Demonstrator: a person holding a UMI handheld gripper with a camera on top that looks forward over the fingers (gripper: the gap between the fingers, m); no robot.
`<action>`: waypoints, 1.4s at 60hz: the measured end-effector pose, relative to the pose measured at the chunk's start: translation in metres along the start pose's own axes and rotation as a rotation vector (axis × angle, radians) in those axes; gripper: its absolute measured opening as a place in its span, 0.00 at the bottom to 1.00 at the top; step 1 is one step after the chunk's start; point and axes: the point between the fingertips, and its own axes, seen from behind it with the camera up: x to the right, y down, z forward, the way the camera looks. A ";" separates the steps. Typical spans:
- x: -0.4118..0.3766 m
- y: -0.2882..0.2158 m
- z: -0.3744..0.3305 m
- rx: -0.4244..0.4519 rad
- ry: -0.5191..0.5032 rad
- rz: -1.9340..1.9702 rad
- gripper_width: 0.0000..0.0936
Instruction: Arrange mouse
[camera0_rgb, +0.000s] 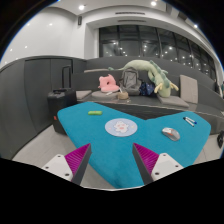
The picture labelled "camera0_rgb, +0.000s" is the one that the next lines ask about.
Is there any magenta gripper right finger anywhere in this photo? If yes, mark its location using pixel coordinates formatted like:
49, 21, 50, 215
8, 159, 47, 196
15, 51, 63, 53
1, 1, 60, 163
132, 143, 183, 185

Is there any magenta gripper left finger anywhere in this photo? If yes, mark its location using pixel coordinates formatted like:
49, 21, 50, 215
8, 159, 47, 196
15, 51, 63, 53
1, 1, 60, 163
42, 144, 92, 185

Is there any black capped marker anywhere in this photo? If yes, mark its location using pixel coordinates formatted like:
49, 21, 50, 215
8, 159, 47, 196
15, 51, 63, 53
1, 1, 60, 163
183, 117, 194, 127

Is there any blue capped marker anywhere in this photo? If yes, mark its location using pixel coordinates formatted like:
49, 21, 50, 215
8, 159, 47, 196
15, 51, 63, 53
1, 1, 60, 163
185, 117, 197, 124

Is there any green highlighter marker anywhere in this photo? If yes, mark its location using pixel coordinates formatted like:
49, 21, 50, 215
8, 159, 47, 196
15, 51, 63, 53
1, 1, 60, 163
88, 111, 103, 115

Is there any black rolling suitcase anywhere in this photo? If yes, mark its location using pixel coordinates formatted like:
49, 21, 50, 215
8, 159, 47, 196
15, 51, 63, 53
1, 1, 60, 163
46, 65, 78, 126

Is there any grey flat seat cushion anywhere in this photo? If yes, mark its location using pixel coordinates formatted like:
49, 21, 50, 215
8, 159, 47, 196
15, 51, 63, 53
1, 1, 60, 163
157, 95, 189, 108

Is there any grey left seat cushion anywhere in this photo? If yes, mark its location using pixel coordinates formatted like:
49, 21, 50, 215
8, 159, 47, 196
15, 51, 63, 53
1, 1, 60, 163
76, 90, 92, 100

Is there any round grey seat cushion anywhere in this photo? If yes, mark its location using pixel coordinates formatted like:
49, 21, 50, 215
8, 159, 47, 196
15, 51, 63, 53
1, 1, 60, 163
92, 91, 117, 100

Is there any small beige woven basket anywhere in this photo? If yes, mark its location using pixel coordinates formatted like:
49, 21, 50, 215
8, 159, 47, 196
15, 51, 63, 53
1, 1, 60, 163
117, 90, 129, 100

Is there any dark blue patterned bag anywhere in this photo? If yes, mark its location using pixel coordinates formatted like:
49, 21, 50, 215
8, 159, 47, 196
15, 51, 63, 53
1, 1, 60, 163
139, 82, 155, 96

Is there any dark grey curved sofa bench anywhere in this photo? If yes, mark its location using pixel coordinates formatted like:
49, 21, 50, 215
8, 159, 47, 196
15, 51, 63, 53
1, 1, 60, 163
72, 56, 224, 134

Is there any grey backpack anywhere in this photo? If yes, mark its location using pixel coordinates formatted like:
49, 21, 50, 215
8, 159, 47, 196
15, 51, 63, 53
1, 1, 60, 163
119, 67, 142, 96

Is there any grey square back cushion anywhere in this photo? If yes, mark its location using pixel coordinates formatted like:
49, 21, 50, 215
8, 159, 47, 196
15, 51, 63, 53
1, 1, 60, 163
180, 75, 198, 104

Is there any pink plush toy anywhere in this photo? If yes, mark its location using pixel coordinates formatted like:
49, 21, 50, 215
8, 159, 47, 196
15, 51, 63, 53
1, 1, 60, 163
99, 74, 119, 92

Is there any green dragon plush toy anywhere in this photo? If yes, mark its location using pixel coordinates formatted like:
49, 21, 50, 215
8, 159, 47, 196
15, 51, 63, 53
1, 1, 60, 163
107, 59, 180, 99

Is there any large dark glass window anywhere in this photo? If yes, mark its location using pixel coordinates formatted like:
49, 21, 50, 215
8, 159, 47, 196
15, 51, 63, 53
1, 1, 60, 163
99, 25, 216, 79

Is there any wall mounted black speaker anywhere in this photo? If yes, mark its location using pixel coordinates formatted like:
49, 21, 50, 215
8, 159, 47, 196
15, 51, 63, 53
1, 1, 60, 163
78, 16, 82, 25

